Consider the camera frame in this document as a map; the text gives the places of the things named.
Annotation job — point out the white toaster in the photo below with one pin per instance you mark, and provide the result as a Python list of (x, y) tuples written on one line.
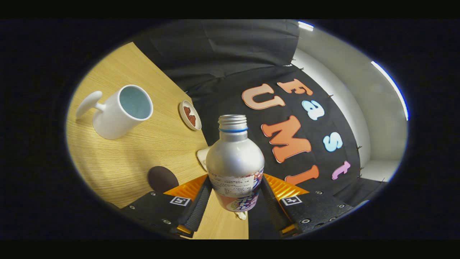
[(203, 156)]

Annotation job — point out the wooden table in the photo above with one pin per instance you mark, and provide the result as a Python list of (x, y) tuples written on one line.
[(122, 158)]

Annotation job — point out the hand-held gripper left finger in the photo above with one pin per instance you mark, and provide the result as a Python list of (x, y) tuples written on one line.
[(199, 207)]

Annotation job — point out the white cup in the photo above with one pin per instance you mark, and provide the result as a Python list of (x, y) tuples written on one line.
[(111, 122)]

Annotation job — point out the silver juice bottle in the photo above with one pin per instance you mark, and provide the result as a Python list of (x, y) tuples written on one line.
[(233, 158)]

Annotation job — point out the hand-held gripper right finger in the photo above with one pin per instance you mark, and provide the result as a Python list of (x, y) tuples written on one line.
[(273, 212)]

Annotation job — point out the white plate with food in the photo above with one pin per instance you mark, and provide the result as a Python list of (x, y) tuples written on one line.
[(189, 115)]

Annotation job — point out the dark brown round coaster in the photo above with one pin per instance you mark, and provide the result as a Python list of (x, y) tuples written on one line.
[(162, 178)]

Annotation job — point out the narrow ceiling light strip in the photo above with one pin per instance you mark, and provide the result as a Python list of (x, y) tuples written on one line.
[(305, 26)]

